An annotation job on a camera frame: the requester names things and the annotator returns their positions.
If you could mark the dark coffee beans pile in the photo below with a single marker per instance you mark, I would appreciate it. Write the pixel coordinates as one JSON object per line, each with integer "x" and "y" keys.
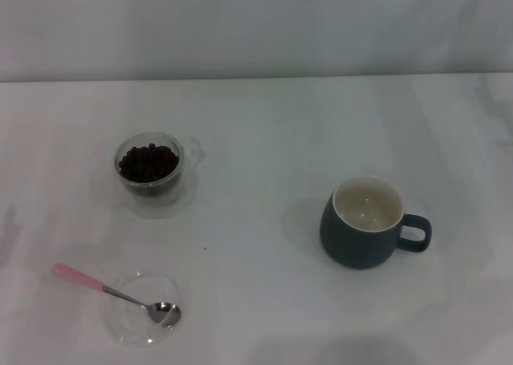
{"x": 148, "y": 164}

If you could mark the dark teal ceramic mug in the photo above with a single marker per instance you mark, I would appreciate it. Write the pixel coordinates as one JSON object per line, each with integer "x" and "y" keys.
{"x": 352, "y": 244}

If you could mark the clear glass saucer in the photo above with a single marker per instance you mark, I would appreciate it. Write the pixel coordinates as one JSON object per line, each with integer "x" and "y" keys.
{"x": 132, "y": 321}
{"x": 189, "y": 196}

